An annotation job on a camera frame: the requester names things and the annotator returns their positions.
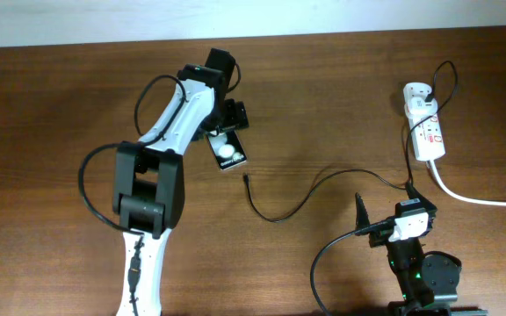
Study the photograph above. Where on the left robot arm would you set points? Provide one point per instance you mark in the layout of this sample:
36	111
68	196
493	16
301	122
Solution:
149	174

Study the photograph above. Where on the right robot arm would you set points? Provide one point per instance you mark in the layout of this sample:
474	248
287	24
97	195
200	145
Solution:
428	281

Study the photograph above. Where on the white USB charger adapter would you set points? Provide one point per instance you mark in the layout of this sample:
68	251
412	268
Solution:
418	107

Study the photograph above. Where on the white power strip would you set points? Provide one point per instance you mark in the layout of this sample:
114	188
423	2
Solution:
427	138

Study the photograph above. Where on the black flip smartphone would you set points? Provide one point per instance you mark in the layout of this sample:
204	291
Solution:
227	150

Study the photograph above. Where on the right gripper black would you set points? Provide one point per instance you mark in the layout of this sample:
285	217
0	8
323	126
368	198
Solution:
363	218

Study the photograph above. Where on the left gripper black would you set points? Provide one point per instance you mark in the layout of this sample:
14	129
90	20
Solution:
236	115

